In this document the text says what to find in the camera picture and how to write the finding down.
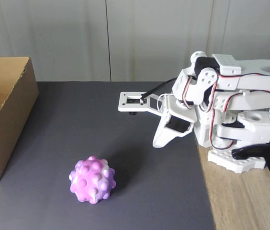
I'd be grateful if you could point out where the black camera cable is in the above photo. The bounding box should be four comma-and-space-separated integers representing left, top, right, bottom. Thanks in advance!
140, 78, 178, 99

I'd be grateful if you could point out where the purple white bumpy ball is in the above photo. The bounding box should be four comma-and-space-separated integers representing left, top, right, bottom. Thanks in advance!
68, 155, 116, 205

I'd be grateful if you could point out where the brown cardboard box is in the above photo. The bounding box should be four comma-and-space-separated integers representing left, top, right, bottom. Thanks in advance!
0, 57, 39, 184

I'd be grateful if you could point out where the dark grey table mat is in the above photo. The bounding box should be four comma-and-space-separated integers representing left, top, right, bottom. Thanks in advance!
0, 81, 216, 230

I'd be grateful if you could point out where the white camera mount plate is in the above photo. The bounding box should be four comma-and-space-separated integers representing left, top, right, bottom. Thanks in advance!
118, 92, 167, 117

